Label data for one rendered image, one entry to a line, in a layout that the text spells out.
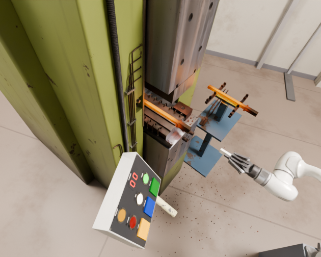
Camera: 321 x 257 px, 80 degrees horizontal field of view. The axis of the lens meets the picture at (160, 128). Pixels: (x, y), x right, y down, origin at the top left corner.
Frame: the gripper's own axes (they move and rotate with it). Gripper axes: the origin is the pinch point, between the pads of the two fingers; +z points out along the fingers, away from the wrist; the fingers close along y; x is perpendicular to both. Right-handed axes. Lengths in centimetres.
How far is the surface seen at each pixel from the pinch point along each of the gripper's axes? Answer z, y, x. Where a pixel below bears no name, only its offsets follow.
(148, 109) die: 58, -4, -1
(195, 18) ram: 35, -6, 68
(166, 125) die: 39.8, -5.8, -0.7
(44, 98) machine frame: 93, -50, 20
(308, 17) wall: 9, 297, -9
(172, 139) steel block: 32.6, -7.8, -8.2
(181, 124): 32.0, -1.3, 2.1
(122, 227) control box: 16, -69, 14
